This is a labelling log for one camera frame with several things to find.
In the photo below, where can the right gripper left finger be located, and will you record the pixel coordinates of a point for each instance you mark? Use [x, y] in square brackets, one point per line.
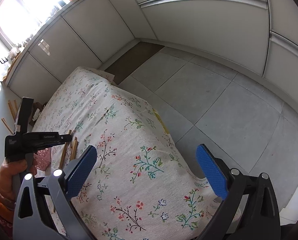
[32, 218]

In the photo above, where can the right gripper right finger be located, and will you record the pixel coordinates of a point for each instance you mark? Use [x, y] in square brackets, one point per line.
[260, 218]

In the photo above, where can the wooden chopstick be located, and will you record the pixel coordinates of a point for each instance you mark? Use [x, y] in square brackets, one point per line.
[7, 126]
[63, 154]
[74, 149]
[13, 108]

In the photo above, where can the person's left hand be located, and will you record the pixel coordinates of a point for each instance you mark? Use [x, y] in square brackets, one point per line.
[7, 171]

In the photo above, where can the pink perforated holder basket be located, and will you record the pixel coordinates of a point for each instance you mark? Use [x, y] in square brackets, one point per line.
[43, 159]

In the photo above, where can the floral tablecloth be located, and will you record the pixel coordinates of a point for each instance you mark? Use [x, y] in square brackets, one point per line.
[140, 186]

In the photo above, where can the dark floor mat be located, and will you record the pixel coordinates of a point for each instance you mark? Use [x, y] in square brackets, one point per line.
[129, 58]

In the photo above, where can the window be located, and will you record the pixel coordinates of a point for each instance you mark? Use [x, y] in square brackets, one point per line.
[20, 20]

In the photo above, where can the white lower cabinets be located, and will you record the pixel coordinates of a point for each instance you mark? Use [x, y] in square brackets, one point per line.
[258, 38]

